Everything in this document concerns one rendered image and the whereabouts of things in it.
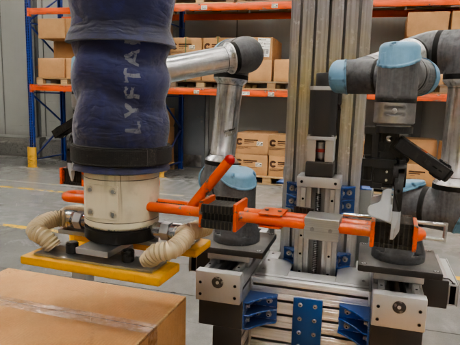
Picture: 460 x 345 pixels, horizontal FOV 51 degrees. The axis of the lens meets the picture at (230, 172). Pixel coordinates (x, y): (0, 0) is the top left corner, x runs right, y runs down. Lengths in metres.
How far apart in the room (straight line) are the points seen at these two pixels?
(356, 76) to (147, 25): 0.45
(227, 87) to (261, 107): 7.98
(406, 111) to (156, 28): 0.52
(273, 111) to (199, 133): 1.58
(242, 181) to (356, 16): 0.62
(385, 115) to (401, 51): 0.12
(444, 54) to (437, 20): 6.79
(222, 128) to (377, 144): 0.75
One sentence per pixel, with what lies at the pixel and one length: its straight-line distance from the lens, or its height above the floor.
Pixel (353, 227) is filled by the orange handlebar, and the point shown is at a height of 1.25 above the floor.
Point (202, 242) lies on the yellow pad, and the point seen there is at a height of 1.14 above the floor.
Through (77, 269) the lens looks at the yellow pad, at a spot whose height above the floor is 1.13.
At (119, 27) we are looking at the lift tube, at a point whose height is 1.62.
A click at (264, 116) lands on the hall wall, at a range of 9.57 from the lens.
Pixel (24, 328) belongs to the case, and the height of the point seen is 0.95.
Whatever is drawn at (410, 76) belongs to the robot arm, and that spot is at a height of 1.54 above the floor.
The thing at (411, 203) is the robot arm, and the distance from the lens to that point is 1.43.
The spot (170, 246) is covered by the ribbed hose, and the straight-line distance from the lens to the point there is 1.00.
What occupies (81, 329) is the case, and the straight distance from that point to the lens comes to 1.24.
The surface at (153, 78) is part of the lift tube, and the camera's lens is 1.05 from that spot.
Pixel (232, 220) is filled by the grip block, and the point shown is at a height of 1.24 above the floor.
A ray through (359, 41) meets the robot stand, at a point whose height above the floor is 1.67.
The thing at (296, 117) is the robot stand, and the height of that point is 1.43.
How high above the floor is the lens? 1.50
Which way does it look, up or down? 9 degrees down
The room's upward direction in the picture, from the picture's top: 2 degrees clockwise
